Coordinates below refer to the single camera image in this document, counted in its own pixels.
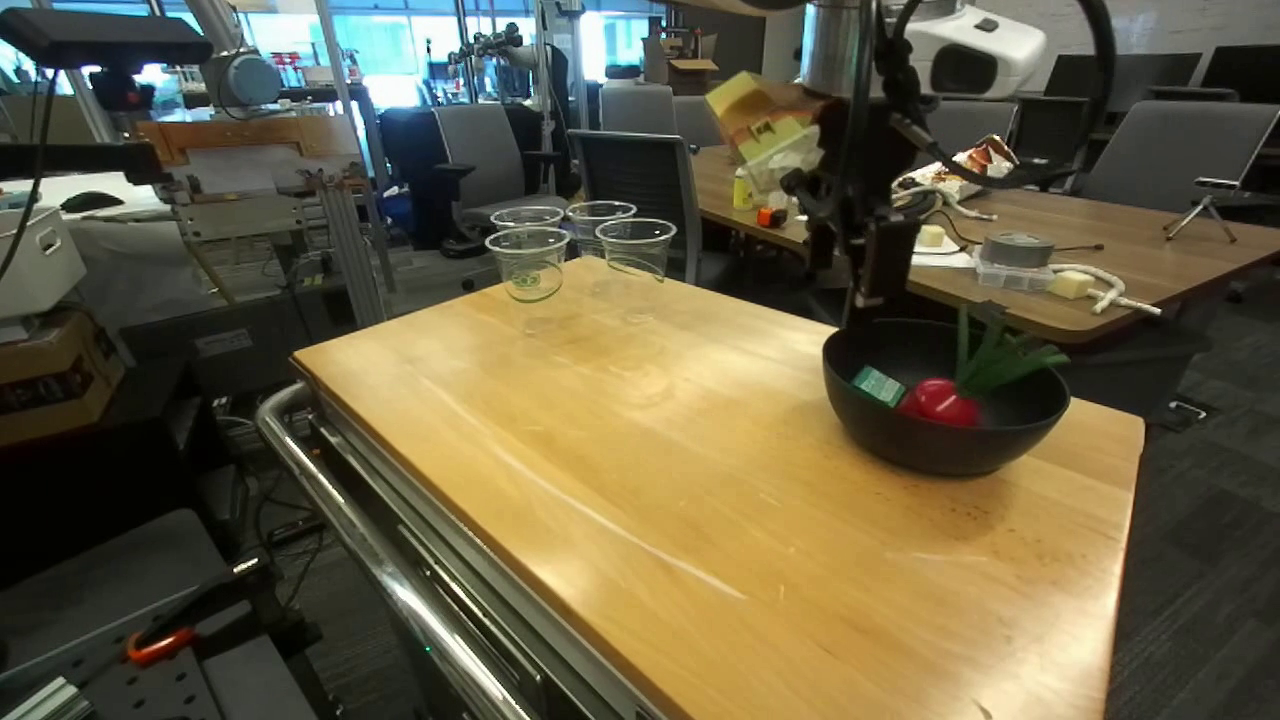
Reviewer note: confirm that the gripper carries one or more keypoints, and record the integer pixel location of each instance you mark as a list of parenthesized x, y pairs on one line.
[(882, 155)]

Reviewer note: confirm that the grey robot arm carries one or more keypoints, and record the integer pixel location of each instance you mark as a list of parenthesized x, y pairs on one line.
[(240, 75)]

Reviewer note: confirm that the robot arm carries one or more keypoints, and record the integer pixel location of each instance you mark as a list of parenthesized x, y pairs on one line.
[(840, 45)]

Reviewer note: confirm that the small white block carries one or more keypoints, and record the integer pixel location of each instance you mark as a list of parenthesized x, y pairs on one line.
[(931, 236)]

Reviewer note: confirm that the small orange object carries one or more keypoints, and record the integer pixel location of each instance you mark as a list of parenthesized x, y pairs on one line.
[(770, 217)]

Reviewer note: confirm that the green building block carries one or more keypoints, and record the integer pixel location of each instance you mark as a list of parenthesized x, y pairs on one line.
[(878, 387)]

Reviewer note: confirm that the black bowl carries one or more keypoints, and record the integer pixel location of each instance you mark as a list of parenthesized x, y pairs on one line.
[(930, 445)]

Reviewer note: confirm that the pale yellow block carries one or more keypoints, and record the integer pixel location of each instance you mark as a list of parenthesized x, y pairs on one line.
[(1070, 285)]

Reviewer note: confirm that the small yellow bottle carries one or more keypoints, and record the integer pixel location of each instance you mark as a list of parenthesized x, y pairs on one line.
[(742, 190)]

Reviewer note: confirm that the yellow toy house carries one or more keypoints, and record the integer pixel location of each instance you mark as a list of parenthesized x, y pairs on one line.
[(765, 125)]

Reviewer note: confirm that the snack packet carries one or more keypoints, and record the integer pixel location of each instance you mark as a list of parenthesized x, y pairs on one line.
[(985, 158)]

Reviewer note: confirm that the clear plastic box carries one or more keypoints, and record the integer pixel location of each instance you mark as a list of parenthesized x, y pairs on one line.
[(1012, 277)]

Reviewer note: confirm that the roll of grey tape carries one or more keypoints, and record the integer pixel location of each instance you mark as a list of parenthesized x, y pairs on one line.
[(1017, 249)]

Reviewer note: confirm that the red toy radish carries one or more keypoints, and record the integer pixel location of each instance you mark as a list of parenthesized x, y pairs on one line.
[(940, 400)]

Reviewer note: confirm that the clear plastic cup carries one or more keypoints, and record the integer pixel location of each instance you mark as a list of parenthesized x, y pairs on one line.
[(598, 215), (528, 265), (636, 248), (527, 216)]

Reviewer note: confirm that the black mesh office chair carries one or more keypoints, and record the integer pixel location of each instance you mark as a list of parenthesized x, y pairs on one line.
[(640, 180)]

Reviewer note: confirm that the long wooden table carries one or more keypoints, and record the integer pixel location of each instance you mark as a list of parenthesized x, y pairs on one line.
[(1150, 240)]

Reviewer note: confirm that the grey office chair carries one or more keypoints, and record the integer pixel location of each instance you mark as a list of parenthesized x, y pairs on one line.
[(1170, 150), (490, 150)]

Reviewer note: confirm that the small tripod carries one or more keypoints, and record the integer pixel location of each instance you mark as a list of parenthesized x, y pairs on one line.
[(1212, 205)]

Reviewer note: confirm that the black computer mouse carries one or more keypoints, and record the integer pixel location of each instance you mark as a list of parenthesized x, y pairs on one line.
[(92, 201)]

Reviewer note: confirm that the orange clamp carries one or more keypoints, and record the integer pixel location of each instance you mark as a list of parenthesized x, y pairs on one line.
[(158, 647)]

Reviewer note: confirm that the brown cardboard box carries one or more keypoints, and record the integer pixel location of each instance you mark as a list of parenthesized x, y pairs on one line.
[(55, 375)]

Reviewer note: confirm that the white storage box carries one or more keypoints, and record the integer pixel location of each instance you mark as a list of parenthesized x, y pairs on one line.
[(35, 265)]

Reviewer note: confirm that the grey perforated plate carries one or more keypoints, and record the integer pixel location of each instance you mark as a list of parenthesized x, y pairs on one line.
[(110, 600)]

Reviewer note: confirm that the aluminium frame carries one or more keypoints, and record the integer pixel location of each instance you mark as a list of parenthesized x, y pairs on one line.
[(345, 250)]

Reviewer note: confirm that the camera on mount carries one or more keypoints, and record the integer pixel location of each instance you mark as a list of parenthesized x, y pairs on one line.
[(100, 40)]

